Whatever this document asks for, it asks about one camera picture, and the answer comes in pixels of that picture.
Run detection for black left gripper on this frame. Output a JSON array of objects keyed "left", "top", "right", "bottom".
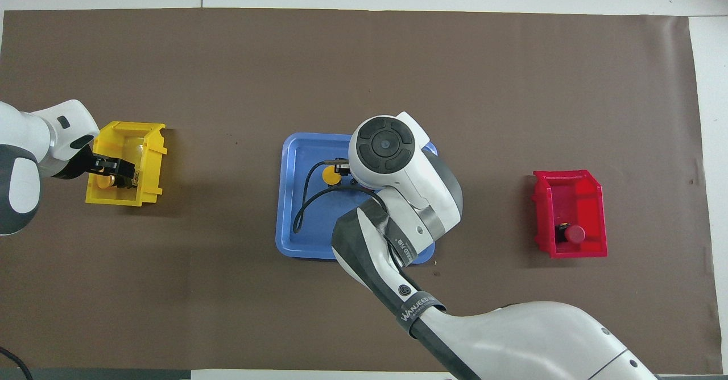
[{"left": 54, "top": 144, "right": 138, "bottom": 190}]

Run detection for red push button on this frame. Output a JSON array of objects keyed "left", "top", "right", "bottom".
[{"left": 556, "top": 222, "right": 586, "bottom": 245}]

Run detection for yellow plastic bin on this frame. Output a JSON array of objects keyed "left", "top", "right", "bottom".
[{"left": 85, "top": 121, "right": 169, "bottom": 207}]

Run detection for blue plastic tray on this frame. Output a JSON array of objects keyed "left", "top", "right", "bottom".
[{"left": 275, "top": 133, "right": 439, "bottom": 265}]

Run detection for brown table mat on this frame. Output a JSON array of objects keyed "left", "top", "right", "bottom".
[{"left": 0, "top": 7, "right": 706, "bottom": 372}]

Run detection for red plastic bin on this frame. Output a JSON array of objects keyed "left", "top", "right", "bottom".
[{"left": 532, "top": 170, "right": 608, "bottom": 259}]

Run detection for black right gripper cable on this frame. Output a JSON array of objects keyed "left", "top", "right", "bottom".
[{"left": 292, "top": 160, "right": 411, "bottom": 267}]

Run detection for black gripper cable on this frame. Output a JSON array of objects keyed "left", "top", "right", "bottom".
[
  {"left": 0, "top": 346, "right": 34, "bottom": 380},
  {"left": 292, "top": 160, "right": 411, "bottom": 267}
]

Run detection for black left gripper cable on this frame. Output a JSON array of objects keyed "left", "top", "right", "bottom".
[{"left": 0, "top": 346, "right": 34, "bottom": 380}]

